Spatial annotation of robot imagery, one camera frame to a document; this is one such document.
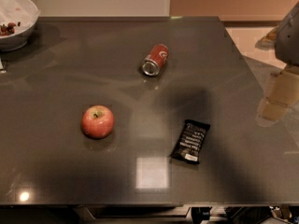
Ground white bowl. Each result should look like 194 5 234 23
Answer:
0 0 40 51

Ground black rxbar chocolate wrapper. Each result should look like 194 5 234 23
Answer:
170 119 210 164

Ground dark red fruit pieces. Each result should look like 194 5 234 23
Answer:
0 22 21 36

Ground red apple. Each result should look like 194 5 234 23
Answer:
81 105 114 139

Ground red coke can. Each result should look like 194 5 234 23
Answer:
141 44 169 77

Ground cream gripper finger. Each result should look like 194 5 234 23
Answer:
264 64 299 107
255 98 288 127

